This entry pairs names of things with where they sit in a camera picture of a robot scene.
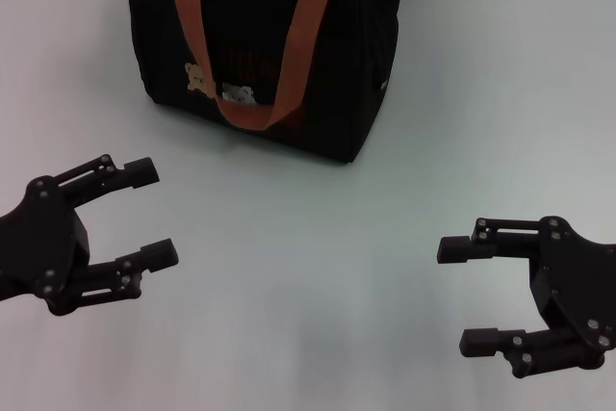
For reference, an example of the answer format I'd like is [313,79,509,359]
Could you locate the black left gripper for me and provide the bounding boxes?
[0,154,180,319]

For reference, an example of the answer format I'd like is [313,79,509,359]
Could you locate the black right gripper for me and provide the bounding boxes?
[436,215,616,379]

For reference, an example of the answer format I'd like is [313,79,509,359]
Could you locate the black food bag orange straps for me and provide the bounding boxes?
[127,0,401,167]

